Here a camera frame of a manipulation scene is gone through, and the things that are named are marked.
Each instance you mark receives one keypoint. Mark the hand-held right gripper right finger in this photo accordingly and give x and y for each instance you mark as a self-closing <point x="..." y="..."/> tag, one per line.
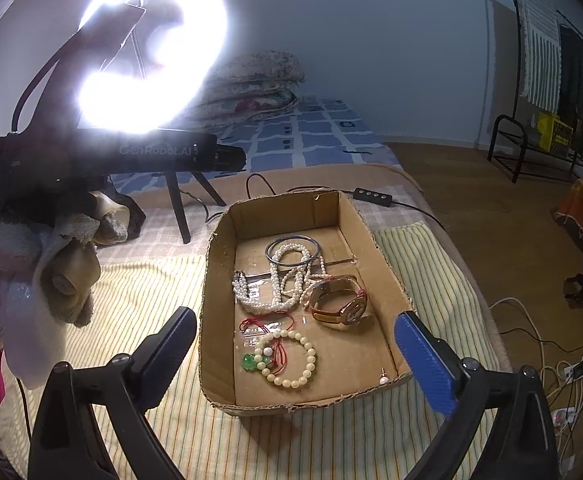
<point x="424" y="360"/>

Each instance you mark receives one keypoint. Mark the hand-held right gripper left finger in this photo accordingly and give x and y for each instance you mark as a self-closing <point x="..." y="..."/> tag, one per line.
<point x="171" y="340"/>

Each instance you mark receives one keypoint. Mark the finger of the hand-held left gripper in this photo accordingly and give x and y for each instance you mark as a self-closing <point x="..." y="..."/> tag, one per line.
<point x="229" y="157"/>

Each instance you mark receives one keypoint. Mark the pearl stud earring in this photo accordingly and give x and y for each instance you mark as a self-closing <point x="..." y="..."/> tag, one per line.
<point x="384" y="380"/>

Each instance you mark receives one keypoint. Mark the cardboard box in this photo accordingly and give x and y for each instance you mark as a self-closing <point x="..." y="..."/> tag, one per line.
<point x="356" y="360"/>

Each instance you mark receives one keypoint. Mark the metal bangle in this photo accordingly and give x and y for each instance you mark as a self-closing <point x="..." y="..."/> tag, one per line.
<point x="267" y="255"/>

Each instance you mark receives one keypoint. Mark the person's left hand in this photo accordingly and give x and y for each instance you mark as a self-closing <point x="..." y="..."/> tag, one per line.
<point x="69" y="280"/>

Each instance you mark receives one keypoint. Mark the black tripod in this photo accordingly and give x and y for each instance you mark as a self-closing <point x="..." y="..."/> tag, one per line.
<point x="179" y="210"/>

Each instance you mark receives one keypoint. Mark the folded floral quilts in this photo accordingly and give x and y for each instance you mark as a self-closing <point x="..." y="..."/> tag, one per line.
<point x="251" y="85"/>

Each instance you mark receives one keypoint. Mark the blue checked bed sheet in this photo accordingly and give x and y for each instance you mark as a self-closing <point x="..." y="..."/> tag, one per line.
<point x="311" y="135"/>

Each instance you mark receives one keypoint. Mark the beige plaid blanket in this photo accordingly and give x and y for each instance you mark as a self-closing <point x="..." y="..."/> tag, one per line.
<point x="146" y="250"/>

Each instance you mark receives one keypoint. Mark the yellow striped blanket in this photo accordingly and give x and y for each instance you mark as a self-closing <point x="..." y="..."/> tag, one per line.
<point x="321" y="450"/>

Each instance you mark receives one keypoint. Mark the white power strip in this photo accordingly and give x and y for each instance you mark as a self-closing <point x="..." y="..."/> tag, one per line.
<point x="579" y="367"/>

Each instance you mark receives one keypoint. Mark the small black device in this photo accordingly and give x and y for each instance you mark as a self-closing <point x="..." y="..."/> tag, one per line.
<point x="581" y="285"/>

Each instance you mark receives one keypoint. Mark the black shoe rack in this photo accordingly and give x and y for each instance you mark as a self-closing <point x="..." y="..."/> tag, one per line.
<point x="516" y="155"/>

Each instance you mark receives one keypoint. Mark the yellow box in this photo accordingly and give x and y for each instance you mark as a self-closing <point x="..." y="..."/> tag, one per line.
<point x="556" y="132"/>

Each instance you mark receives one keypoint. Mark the dark hanging clothes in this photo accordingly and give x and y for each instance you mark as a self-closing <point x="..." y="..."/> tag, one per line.
<point x="581" y="95"/>

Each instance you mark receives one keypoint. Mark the black clothes rack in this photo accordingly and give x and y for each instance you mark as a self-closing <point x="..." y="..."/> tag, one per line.
<point x="514" y="20"/>

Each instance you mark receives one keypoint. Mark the striped hanging towel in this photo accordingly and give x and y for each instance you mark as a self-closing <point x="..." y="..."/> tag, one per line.
<point x="539" y="50"/>

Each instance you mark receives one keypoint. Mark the board leaning on wall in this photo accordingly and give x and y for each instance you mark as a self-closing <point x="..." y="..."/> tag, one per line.
<point x="501" y="75"/>

